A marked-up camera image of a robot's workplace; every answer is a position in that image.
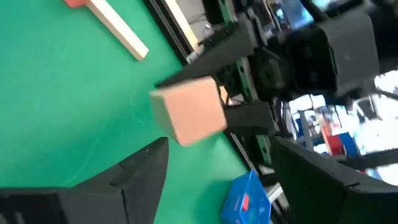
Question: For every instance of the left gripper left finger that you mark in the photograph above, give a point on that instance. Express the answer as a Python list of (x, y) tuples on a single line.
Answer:
[(93, 202)]

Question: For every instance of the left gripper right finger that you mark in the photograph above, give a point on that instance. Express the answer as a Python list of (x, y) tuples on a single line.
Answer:
[(326, 199)]

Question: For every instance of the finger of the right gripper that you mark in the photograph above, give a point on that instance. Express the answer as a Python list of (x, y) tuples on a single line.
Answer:
[(248, 118), (227, 49)]

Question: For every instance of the tan wooden cube block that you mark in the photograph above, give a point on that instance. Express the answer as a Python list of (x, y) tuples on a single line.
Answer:
[(189, 112)]

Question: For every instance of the blue box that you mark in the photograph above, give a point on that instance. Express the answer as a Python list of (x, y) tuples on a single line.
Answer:
[(245, 202)]

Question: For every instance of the long pale wooden block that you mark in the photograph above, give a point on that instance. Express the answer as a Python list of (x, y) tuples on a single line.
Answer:
[(118, 28)]

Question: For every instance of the pink red block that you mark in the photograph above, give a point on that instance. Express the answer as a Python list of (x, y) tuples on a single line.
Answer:
[(74, 2)]

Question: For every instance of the black table edge rail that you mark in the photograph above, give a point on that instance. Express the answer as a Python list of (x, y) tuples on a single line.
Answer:
[(169, 31)]

